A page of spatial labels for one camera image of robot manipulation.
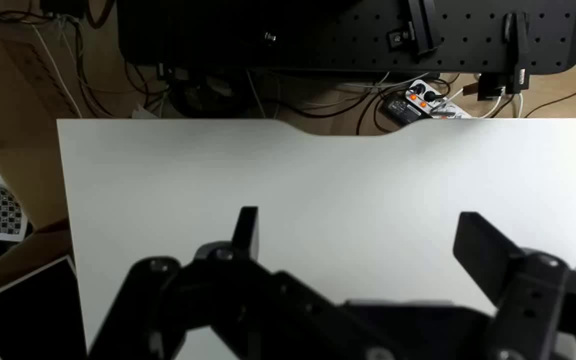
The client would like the black clamp on board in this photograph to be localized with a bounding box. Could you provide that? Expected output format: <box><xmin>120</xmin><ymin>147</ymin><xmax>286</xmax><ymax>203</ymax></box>
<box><xmin>478</xmin><ymin>10</ymin><xmax>534</xmax><ymax>104</ymax></box>
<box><xmin>386</xmin><ymin>0</ymin><xmax>444</xmax><ymax>58</ymax></box>

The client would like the white power strip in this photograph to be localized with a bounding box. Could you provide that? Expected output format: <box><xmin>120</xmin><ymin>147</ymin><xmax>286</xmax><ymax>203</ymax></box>
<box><xmin>386</xmin><ymin>79</ymin><xmax>473</xmax><ymax>124</ymax></box>

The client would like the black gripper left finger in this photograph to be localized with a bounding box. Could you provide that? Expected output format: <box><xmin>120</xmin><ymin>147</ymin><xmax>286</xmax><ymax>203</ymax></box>
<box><xmin>86</xmin><ymin>205</ymin><xmax>396</xmax><ymax>360</ymax></box>

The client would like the black perforated board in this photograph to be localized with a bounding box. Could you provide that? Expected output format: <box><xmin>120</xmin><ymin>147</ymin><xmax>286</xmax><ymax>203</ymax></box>
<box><xmin>115</xmin><ymin>0</ymin><xmax>576</xmax><ymax>77</ymax></box>

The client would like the black flat panel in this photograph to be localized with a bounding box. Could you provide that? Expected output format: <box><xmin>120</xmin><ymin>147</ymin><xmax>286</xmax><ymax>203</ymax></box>
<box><xmin>0</xmin><ymin>255</ymin><xmax>88</xmax><ymax>360</ymax></box>

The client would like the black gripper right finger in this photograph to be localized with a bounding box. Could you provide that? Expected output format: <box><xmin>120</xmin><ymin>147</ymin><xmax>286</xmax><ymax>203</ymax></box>
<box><xmin>449</xmin><ymin>211</ymin><xmax>576</xmax><ymax>360</ymax></box>

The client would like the white cable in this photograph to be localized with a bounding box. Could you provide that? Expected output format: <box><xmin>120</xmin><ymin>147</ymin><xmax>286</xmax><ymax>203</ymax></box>
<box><xmin>30</xmin><ymin>18</ymin><xmax>86</xmax><ymax>121</ymax></box>

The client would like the black cable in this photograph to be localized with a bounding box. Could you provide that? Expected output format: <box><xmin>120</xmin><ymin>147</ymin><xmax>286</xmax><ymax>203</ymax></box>
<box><xmin>523</xmin><ymin>65</ymin><xmax>576</xmax><ymax>121</ymax></box>

